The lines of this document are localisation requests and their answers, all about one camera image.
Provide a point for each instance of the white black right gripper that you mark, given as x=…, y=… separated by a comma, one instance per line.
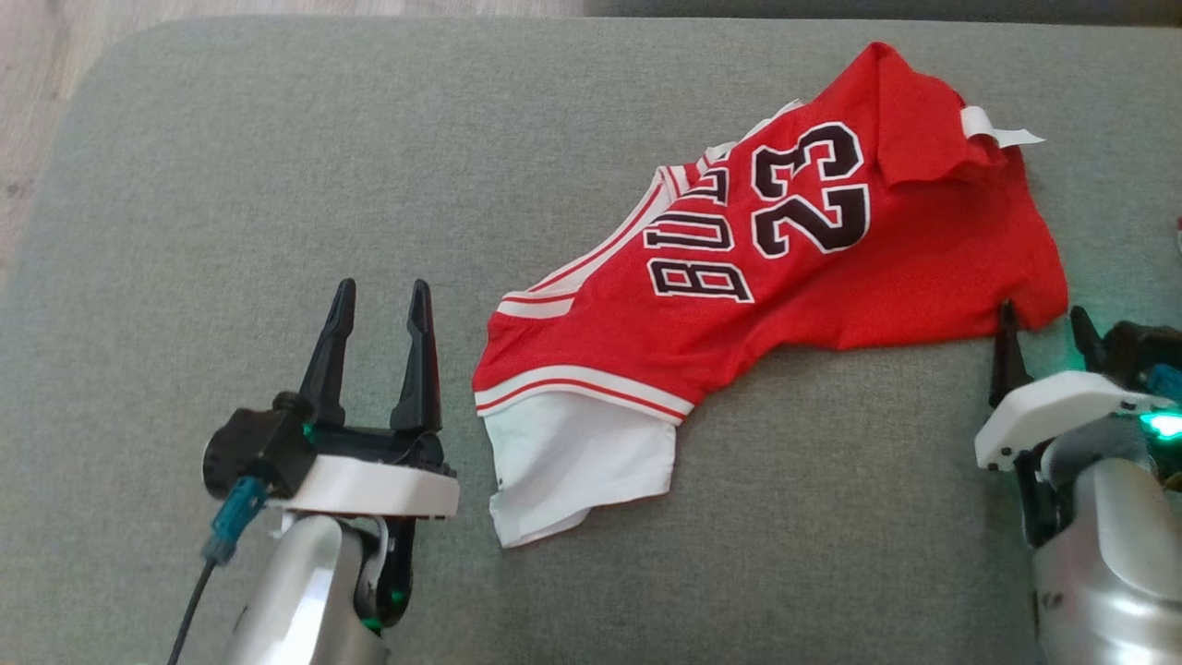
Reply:
x=1053, y=406

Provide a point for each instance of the red and white basketball jersey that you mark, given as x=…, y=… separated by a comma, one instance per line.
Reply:
x=831, y=268

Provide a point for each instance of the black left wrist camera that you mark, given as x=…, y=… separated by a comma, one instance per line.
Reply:
x=254, y=448

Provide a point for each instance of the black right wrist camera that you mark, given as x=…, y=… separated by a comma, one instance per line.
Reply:
x=1140, y=346

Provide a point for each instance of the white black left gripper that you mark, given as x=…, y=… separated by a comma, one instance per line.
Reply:
x=379, y=485

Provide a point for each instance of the grey sofa back cushion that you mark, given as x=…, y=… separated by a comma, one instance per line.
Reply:
x=877, y=7

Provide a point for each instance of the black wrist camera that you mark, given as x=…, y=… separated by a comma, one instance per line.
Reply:
x=1140, y=346
x=254, y=448

